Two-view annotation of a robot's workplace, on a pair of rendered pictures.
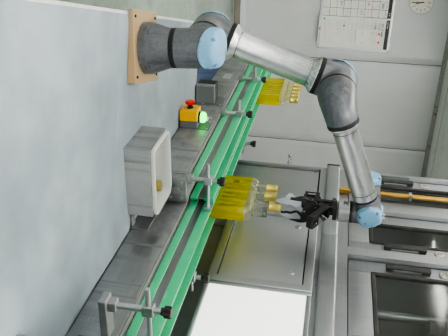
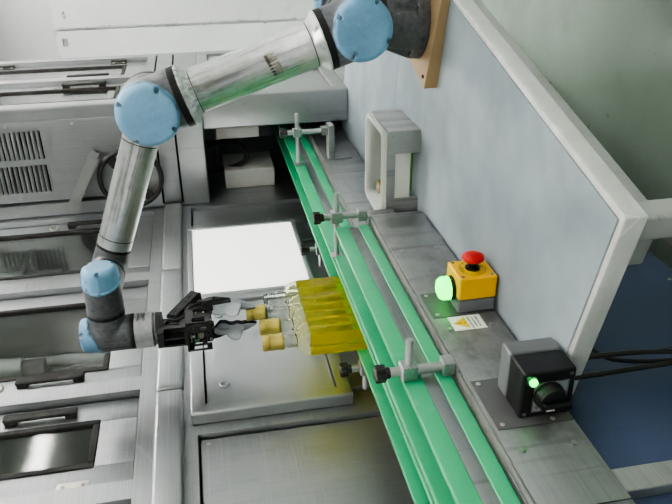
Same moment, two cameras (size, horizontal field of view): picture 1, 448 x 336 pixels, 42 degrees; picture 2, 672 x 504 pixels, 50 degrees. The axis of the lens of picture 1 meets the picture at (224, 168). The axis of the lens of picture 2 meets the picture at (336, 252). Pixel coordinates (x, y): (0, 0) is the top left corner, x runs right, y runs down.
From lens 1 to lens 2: 313 cm
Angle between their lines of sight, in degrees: 122
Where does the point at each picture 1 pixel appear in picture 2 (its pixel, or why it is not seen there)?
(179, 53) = not seen: hidden behind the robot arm
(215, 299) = (293, 271)
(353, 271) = (134, 364)
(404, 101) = not seen: outside the picture
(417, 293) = (49, 358)
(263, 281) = (249, 296)
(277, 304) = (225, 280)
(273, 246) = (253, 343)
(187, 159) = (392, 234)
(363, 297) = not seen: hidden behind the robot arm
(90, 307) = (359, 163)
